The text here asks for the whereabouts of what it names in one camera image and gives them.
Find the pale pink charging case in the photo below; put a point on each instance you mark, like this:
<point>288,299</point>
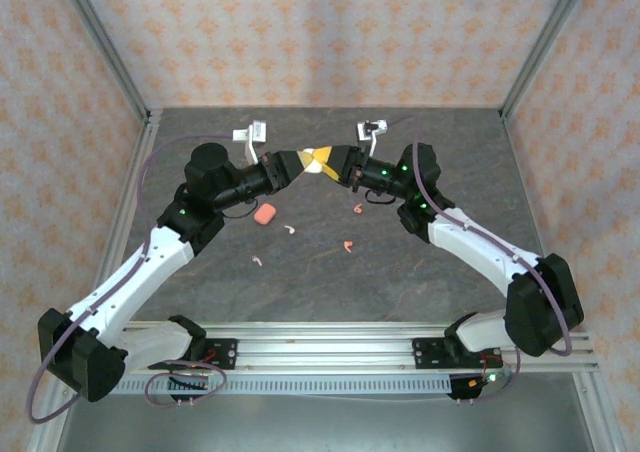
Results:
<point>312,167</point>

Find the aluminium frame side rail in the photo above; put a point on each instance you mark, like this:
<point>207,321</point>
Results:
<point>595,412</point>
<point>128,212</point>

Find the coral charging case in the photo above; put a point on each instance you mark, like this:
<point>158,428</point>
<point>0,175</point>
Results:
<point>265,213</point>

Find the aluminium frame post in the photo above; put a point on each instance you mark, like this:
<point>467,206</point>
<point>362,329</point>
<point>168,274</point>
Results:
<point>103,42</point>
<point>547,42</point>

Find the pale pink earbud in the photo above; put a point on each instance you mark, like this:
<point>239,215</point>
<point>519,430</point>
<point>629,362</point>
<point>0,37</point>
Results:
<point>289,229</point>
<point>257,260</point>

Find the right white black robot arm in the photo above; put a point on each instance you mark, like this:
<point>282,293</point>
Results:
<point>480,252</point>

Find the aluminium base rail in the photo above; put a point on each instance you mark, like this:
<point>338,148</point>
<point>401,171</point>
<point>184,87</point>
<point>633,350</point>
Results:
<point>325,347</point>

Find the coral earbud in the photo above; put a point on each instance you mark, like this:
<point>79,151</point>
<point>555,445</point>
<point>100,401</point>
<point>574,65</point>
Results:
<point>357,208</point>
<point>348,245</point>

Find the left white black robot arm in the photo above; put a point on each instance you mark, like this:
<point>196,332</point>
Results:
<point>150,257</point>

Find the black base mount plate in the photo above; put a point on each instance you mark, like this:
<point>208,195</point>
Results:
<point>227,354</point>
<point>425,354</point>

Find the small circuit board green LED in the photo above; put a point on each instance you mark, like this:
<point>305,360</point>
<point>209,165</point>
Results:
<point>492,377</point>

